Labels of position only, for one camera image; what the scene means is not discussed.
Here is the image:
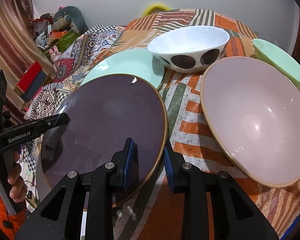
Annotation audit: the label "dark purple plate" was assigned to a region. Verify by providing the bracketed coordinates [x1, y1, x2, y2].
[38, 74, 168, 206]

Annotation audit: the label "mint green plate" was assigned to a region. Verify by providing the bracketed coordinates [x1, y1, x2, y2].
[81, 49, 165, 88]

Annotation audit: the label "person's left hand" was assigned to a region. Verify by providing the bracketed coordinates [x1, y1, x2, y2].
[0, 151, 27, 203]

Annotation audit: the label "orange sleeve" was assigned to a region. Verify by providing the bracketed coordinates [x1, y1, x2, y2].
[0, 198, 26, 239]

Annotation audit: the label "red and blue box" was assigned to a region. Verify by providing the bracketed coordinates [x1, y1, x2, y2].
[13, 61, 52, 102]

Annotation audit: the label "striped red beige curtain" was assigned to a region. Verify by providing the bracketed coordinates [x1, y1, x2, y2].
[0, 0, 55, 124]

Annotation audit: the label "pink bunny toy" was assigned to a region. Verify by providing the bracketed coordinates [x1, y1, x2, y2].
[49, 46, 62, 72]

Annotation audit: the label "large pink bowl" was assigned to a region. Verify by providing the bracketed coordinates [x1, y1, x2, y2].
[200, 56, 300, 187]

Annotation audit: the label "patterned checkered bed quilt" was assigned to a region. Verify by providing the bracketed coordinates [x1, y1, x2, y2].
[17, 23, 127, 205]

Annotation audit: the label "green cardboard box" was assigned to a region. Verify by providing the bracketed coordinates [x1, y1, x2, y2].
[43, 30, 79, 56]

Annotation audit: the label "grey stuffed toy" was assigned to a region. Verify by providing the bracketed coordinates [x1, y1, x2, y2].
[52, 6, 88, 35]

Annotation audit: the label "mint green bowl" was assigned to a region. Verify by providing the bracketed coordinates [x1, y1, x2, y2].
[252, 38, 300, 91]

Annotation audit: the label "white bowl black dots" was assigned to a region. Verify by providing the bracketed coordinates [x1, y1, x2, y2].
[147, 25, 230, 74]

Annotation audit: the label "yellow chair back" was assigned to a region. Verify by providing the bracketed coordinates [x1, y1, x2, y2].
[142, 3, 170, 17]

